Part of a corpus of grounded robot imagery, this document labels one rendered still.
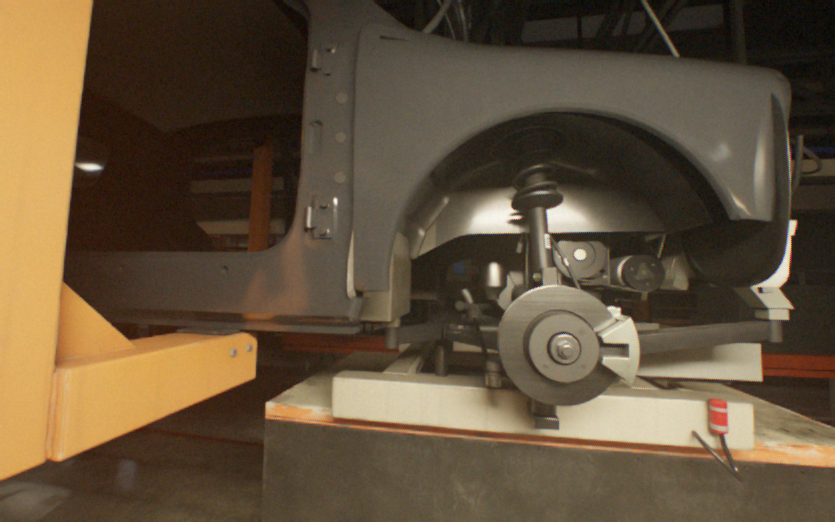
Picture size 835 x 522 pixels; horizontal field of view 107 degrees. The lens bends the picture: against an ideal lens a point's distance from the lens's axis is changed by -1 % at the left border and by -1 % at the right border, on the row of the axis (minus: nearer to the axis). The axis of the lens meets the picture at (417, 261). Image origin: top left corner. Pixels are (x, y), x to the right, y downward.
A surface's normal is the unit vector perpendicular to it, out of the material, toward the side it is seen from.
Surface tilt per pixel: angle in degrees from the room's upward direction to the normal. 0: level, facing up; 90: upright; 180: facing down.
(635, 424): 90
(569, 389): 90
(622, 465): 90
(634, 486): 90
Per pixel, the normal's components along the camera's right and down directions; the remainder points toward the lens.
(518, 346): -0.16, -0.07
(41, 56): 0.99, 0.00
